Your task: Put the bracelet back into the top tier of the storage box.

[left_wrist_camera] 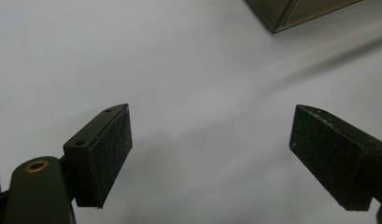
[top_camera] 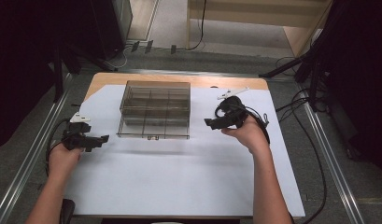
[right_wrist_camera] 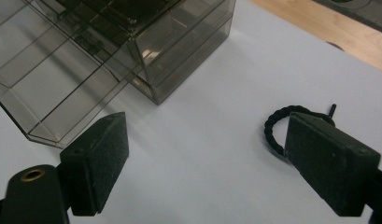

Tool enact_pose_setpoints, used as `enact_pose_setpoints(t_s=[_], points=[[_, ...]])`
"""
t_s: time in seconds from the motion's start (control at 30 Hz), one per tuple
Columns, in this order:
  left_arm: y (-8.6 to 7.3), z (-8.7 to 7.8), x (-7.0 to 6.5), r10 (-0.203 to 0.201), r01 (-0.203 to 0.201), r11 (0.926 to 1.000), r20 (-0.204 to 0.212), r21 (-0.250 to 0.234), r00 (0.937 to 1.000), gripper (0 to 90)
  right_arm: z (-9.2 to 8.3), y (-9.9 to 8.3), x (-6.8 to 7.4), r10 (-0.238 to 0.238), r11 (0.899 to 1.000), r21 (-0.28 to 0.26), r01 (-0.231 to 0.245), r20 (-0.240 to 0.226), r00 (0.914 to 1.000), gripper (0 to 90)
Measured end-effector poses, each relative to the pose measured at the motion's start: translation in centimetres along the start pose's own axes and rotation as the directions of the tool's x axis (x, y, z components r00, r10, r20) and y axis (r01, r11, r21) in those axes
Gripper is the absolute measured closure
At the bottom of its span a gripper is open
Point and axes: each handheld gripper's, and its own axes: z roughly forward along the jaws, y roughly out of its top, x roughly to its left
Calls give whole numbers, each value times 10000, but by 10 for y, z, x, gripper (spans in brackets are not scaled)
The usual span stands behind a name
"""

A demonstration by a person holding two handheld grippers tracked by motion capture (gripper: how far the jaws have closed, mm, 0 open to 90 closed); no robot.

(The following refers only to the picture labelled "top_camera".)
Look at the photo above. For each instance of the light wooden shelf unit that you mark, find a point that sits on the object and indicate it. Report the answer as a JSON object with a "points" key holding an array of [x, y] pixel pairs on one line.
{"points": [[241, 12]]}

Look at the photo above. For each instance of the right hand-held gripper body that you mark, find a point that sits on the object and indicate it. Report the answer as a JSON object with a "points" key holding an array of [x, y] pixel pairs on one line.
{"points": [[233, 112]]}

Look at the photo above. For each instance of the dark curtain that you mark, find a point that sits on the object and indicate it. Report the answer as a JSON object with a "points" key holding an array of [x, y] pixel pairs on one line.
{"points": [[363, 77], [23, 62]]}

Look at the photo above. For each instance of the silver metal floor rail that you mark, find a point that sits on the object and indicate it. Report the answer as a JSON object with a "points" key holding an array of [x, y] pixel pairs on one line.
{"points": [[332, 161], [30, 158]]}

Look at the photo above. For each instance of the person's right hand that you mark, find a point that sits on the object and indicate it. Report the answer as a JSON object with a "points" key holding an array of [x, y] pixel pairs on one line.
{"points": [[251, 135]]}

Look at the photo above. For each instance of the black cabinet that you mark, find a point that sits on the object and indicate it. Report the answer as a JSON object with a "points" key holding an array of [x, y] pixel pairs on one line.
{"points": [[112, 25]]}

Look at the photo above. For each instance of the black chair part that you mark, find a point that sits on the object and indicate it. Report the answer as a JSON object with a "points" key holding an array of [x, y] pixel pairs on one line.
{"points": [[67, 211]]}

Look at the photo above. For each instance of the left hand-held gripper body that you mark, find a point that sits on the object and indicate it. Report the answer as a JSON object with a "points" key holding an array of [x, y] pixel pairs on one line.
{"points": [[76, 139]]}

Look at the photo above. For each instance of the clear plastic compartment box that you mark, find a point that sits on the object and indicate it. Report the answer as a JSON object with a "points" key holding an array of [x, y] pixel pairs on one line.
{"points": [[156, 110]]}

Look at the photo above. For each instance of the white table sheet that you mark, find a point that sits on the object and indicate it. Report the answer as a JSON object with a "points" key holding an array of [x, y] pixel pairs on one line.
{"points": [[179, 177]]}

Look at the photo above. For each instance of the person's left hand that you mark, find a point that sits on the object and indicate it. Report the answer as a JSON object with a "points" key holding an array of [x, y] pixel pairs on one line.
{"points": [[62, 160]]}

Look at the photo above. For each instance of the black metal stand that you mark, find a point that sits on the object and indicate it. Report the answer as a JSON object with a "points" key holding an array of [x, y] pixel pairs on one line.
{"points": [[58, 77]]}

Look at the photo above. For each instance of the black tripod stand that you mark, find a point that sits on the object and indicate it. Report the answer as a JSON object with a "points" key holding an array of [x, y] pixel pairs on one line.
{"points": [[313, 62]]}

